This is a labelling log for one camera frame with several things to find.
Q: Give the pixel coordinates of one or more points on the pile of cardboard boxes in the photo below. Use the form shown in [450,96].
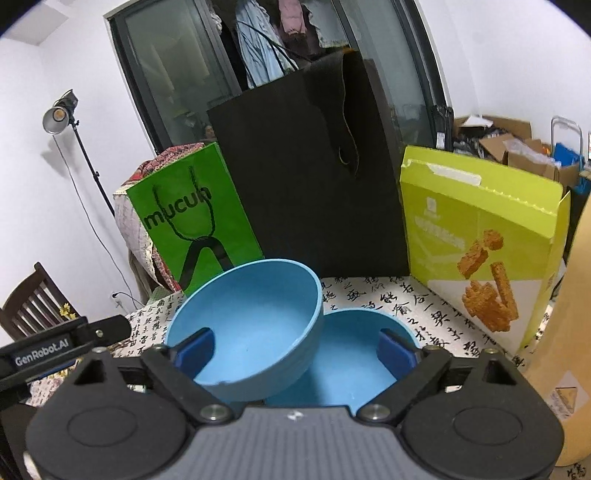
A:
[512,143]

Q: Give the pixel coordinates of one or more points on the white quilted cloth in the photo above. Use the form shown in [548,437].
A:
[131,230]

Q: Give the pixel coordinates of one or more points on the dark framed sliding glass door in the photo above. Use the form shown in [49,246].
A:
[175,69]

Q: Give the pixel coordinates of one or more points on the studio lamp on stand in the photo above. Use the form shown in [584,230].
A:
[57,117]

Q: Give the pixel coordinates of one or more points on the calligraphy printed tablecloth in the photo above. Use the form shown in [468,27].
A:
[369,295]

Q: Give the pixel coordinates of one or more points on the yellow flower branch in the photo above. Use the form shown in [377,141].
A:
[68,310]

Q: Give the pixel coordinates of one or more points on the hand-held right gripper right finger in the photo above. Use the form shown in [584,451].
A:
[395,353]

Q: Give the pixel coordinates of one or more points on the green paper bag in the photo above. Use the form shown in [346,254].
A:
[194,221]

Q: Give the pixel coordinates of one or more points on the dark wooden chair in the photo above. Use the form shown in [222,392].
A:
[32,300]

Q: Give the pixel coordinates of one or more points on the yellow-green snack box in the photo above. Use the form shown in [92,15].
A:
[452,230]

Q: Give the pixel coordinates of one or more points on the blue bowl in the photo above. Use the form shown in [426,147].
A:
[351,350]
[258,318]

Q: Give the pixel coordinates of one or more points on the hanging light blue shirt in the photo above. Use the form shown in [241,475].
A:
[258,46]

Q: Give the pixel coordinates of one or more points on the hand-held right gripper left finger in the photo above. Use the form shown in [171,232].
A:
[198,348]

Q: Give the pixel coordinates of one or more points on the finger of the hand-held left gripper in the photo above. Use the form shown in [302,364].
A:
[106,328]

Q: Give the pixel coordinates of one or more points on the black paper bag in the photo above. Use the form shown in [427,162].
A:
[300,175]

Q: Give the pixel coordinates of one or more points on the hanging white garment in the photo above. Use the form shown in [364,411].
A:
[328,23]

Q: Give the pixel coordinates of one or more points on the hanging pink garment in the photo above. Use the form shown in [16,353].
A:
[292,16]

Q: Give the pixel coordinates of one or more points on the yellow thermos jug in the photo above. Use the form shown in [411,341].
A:
[568,346]

